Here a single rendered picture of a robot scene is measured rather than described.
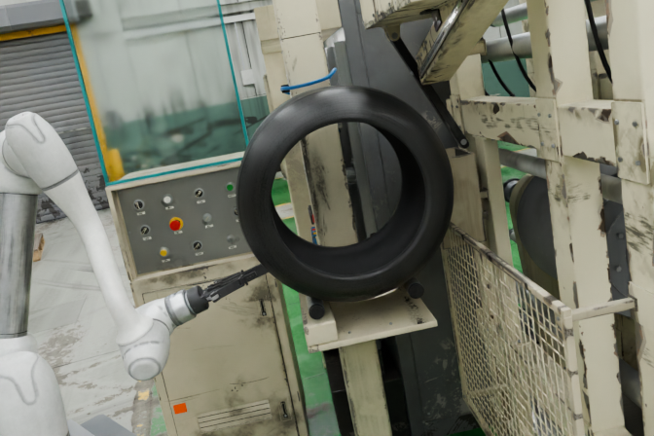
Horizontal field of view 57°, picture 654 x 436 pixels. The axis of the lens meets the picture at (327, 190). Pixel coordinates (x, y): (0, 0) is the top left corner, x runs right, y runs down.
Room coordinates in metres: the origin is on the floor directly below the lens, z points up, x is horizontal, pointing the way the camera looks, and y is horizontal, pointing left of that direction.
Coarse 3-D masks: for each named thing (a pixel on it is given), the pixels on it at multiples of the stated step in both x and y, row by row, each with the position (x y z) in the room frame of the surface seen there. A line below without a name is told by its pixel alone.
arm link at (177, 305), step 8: (168, 296) 1.62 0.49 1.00; (176, 296) 1.60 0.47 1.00; (184, 296) 1.61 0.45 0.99; (168, 304) 1.59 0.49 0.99; (176, 304) 1.58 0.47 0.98; (184, 304) 1.58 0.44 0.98; (168, 312) 1.58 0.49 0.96; (176, 312) 1.58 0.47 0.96; (184, 312) 1.58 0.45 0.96; (192, 312) 1.60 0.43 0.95; (176, 320) 1.58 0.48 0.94; (184, 320) 1.59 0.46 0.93
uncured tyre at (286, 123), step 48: (336, 96) 1.55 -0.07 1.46; (384, 96) 1.58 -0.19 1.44; (288, 144) 1.52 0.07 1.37; (432, 144) 1.56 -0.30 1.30; (240, 192) 1.55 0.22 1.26; (432, 192) 1.54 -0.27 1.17; (288, 240) 1.80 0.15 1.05; (384, 240) 1.82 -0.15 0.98; (432, 240) 1.55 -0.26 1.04; (336, 288) 1.53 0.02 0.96; (384, 288) 1.55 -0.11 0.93
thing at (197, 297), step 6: (192, 288) 1.62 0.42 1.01; (198, 288) 1.61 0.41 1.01; (216, 288) 1.61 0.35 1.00; (186, 294) 1.61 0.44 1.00; (192, 294) 1.60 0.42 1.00; (198, 294) 1.60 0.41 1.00; (204, 294) 1.60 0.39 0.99; (192, 300) 1.59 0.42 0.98; (198, 300) 1.59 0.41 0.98; (204, 300) 1.59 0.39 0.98; (210, 300) 1.59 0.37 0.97; (192, 306) 1.59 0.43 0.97; (198, 306) 1.59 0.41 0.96; (204, 306) 1.60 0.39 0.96; (198, 312) 1.60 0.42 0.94
